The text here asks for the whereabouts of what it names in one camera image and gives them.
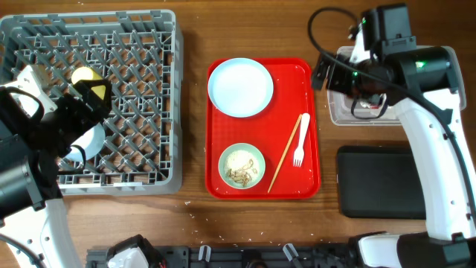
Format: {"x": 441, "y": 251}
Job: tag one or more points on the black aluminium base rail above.
{"x": 321, "y": 255}

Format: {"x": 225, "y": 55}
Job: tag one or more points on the green bowl with food scraps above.
{"x": 241, "y": 166}

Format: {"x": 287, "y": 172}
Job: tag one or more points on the light blue round plate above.
{"x": 240, "y": 87}

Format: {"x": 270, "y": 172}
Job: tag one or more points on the white plastic fork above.
{"x": 299, "y": 151}

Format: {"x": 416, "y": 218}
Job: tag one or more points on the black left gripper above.
{"x": 68, "y": 103}

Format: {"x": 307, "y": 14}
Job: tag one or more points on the wooden chopstick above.
{"x": 285, "y": 151}

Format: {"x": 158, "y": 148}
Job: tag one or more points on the black plastic tray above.
{"x": 379, "y": 182}

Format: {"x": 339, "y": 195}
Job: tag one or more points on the light blue bowl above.
{"x": 91, "y": 142}

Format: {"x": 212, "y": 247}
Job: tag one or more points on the grey plastic dishwasher rack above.
{"x": 140, "y": 53}

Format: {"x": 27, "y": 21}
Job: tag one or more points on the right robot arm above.
{"x": 423, "y": 87}

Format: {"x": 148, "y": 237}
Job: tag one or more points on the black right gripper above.
{"x": 335, "y": 82}

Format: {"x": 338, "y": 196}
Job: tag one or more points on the clear plastic bin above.
{"x": 340, "y": 105}

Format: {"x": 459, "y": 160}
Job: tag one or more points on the red plastic tray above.
{"x": 269, "y": 132}

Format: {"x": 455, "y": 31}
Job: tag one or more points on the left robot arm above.
{"x": 33, "y": 214}

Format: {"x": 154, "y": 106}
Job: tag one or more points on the yellow plastic cup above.
{"x": 88, "y": 74}

